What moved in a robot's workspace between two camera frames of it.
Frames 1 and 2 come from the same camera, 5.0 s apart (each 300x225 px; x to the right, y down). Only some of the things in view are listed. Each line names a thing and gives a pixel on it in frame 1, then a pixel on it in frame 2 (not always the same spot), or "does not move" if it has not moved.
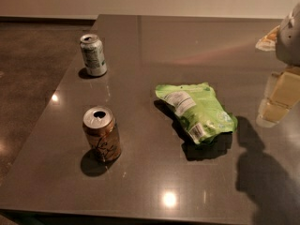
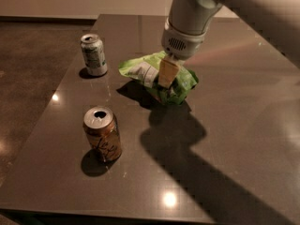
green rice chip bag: x=198 y=110 to x=146 y=69
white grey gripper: x=289 y=42 to x=182 y=44
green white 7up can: x=93 y=54 does not move
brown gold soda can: x=102 y=130 does not move
